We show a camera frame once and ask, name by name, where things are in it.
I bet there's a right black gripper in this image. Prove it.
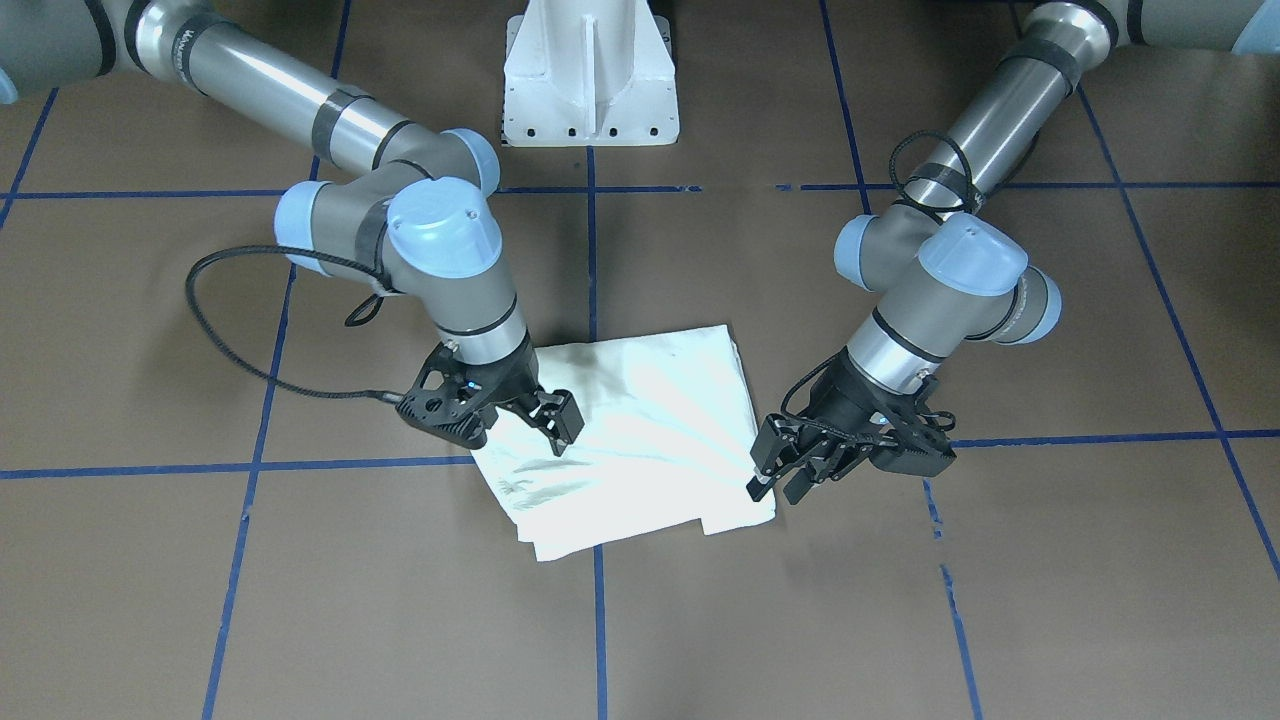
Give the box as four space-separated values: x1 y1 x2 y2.
454 334 585 457

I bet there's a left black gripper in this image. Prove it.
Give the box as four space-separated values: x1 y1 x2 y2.
746 348 883 505

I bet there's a white cotton t-shirt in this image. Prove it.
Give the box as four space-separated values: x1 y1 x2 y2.
474 325 776 562

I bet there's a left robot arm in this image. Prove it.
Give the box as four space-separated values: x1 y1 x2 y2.
745 1 1277 503

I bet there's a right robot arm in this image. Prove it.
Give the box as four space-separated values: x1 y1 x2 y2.
1 1 584 456

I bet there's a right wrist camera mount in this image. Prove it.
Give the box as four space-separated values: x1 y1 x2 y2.
394 343 493 451

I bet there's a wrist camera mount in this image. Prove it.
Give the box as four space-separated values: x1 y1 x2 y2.
869 372 957 478
394 343 493 451

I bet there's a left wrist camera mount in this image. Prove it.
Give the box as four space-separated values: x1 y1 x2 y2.
869 372 957 478

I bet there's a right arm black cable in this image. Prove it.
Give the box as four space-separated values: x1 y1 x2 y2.
184 249 411 404

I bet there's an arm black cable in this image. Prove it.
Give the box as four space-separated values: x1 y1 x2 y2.
184 249 411 404
888 129 979 217

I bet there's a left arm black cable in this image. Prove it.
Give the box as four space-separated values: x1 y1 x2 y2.
888 129 979 217

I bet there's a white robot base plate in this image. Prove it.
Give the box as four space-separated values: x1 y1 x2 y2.
500 1 681 149

